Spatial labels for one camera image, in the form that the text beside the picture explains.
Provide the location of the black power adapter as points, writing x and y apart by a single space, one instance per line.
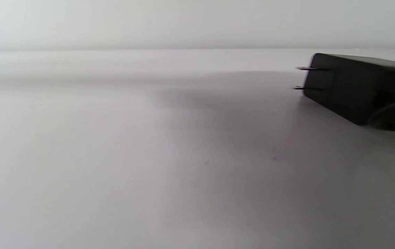
346 86

